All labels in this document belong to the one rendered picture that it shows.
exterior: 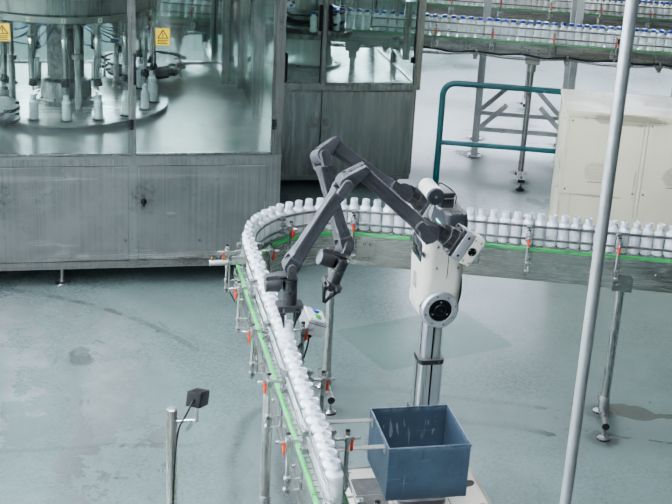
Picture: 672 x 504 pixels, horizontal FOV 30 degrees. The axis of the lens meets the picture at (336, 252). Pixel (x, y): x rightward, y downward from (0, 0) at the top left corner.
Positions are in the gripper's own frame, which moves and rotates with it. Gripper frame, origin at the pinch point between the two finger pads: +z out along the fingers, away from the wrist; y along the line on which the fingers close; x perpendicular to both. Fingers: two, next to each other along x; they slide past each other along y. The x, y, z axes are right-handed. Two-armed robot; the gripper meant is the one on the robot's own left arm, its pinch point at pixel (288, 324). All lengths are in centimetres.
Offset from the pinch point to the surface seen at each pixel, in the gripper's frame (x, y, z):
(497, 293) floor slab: 301, 195, 122
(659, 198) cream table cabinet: 314, 309, 62
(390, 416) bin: -23, 37, 30
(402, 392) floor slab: 167, 95, 122
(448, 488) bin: -53, 52, 45
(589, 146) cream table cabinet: 330, 261, 29
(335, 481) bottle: -98, -1, 10
